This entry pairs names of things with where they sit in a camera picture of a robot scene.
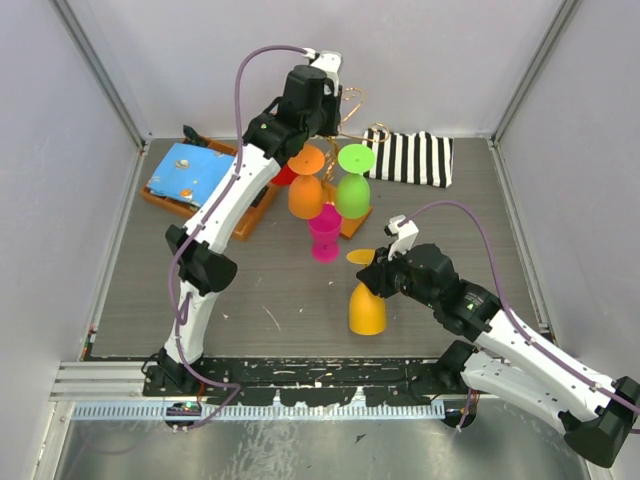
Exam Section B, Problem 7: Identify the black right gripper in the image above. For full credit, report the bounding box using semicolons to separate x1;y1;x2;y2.
356;242;439;310

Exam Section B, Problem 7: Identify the yellow plastic wine glass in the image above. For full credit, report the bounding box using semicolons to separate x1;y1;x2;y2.
348;281;387;336

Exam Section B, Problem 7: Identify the gold wire glass rack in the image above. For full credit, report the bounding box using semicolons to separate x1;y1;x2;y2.
319;87;391;240

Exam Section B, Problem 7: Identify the red plastic wine glass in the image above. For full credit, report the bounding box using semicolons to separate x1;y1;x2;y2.
270;164;298;187

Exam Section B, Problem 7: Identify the orange plastic wine glass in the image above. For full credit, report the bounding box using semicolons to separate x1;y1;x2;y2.
287;144;325;220

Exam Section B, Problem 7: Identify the green plastic wine glass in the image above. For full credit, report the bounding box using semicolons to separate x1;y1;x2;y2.
334;144;376;219

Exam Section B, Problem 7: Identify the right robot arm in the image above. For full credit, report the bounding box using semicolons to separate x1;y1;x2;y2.
356;244;639;468

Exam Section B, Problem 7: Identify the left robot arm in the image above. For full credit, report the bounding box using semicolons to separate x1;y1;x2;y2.
157;53;342;396

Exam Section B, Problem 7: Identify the pink plastic wine glass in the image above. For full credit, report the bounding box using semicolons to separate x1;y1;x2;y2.
307;203;342;263

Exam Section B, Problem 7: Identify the black white striped cloth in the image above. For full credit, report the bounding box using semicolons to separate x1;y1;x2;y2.
362;128;454;188

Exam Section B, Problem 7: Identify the dark patterned cloth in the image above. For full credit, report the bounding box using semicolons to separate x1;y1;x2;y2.
182;125;210;148

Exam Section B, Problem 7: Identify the blue patterned cloth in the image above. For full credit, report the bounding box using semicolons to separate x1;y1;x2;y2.
147;143;234;207

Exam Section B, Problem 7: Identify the wooden compartment tray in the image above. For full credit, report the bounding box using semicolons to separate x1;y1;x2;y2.
140;138;282;242

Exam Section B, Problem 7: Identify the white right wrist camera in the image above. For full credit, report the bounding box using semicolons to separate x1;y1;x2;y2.
384;215;419;261

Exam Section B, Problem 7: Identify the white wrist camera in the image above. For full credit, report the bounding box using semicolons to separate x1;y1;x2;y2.
303;48;342;97
384;215;419;261

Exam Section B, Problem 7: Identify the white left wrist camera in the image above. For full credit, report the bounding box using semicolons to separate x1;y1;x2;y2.
303;48;342;97

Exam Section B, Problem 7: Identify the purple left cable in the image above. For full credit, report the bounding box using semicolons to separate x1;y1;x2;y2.
167;44;314;431

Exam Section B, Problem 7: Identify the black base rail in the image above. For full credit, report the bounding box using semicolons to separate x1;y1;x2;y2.
141;357;468;408

